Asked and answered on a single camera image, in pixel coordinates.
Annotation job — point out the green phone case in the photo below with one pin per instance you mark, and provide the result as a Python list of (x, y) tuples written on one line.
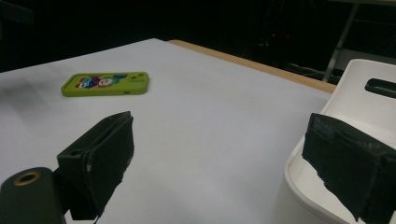
[(106, 88)]

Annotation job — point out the white metal stand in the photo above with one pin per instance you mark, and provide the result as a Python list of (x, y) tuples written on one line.
[(339, 46)]

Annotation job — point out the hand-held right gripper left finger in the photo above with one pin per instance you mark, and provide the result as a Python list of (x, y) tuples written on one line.
[(96, 165)]

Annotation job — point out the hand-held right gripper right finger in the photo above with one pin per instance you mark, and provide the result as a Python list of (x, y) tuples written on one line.
[(351, 165)]

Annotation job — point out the white plastic bin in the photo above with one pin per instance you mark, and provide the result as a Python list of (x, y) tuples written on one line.
[(348, 99)]

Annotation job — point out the white table sheet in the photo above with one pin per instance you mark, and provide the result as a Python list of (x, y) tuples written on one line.
[(211, 124)]

